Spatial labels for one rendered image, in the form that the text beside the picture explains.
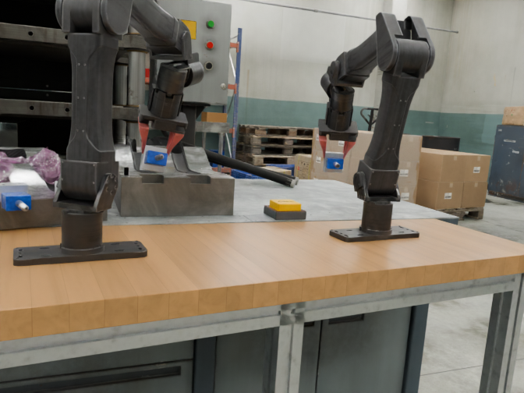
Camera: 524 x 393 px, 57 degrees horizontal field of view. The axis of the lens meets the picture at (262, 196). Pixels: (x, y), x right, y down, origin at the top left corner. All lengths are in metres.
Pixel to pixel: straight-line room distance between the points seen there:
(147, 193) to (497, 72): 8.59
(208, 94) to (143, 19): 1.12
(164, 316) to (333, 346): 0.79
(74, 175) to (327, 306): 0.46
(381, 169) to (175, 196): 0.46
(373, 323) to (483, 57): 8.48
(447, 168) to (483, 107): 3.97
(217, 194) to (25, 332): 0.61
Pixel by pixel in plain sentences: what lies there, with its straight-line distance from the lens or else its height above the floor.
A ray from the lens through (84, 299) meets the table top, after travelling 0.67.
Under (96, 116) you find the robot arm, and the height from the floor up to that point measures 1.02.
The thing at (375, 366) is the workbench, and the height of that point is 0.35.
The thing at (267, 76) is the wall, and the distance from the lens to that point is 8.40.
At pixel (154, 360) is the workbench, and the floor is 0.45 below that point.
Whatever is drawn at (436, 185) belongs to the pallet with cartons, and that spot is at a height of 0.40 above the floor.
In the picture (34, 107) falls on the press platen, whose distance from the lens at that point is 1.90.
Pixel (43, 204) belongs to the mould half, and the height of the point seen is 0.84.
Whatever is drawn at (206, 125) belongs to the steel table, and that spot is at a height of 0.91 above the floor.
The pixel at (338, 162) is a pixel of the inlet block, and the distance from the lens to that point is 1.31.
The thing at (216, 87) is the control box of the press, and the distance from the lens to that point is 2.03.
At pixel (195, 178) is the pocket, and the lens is 1.18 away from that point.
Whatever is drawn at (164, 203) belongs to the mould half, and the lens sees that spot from 1.13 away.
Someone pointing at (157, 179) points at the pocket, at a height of 0.88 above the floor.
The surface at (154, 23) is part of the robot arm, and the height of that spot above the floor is 1.19.
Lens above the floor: 1.04
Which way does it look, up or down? 10 degrees down
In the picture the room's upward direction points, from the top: 4 degrees clockwise
